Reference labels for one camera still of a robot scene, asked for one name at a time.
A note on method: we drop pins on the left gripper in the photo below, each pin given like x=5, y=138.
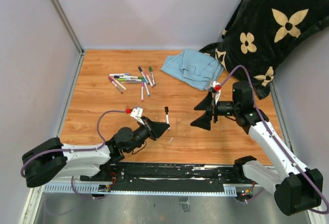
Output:
x=155, y=129

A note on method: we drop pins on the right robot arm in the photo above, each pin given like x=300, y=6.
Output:
x=295, y=187

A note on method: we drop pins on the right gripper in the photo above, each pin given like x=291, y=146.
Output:
x=208, y=104

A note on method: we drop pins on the aluminium corner post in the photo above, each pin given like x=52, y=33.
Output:
x=64, y=20

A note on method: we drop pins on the black marker pen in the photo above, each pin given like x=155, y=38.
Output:
x=166, y=109

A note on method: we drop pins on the red pink cap marker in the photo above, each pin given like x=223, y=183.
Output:
x=149, y=81

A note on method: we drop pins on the dark blue cap marker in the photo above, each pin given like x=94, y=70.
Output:
x=144, y=76

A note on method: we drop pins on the light blue cloth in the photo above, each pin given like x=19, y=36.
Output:
x=193, y=67

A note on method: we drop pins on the magenta cap marker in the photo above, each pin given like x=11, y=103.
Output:
x=117, y=85

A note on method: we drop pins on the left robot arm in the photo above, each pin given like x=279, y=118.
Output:
x=53, y=159

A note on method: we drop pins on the black floral blanket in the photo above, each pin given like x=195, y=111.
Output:
x=262, y=33

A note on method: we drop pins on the lavender marker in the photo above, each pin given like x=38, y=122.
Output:
x=132, y=82

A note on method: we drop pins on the light green marker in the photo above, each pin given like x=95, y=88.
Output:
x=122, y=79

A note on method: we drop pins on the light blue cap marker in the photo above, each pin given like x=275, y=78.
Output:
x=146, y=87

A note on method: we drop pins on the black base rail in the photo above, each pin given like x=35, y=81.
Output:
x=167, y=178

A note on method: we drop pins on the green cap marker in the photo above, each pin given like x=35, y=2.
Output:
x=152, y=76

